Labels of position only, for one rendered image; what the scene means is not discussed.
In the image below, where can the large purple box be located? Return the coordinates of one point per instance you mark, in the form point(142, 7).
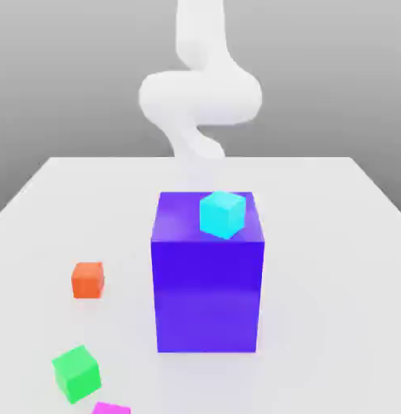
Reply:
point(207, 291)

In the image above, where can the small cyan cube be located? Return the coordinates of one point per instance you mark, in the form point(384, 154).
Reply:
point(221, 215)

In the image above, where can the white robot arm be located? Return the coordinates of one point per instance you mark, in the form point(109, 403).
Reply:
point(200, 97)

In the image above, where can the small green cube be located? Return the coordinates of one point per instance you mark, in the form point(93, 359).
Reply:
point(77, 375)

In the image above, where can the small magenta cube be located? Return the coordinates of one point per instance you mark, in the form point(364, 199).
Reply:
point(110, 409)

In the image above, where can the small orange cube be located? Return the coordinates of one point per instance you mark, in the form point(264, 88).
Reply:
point(88, 280)

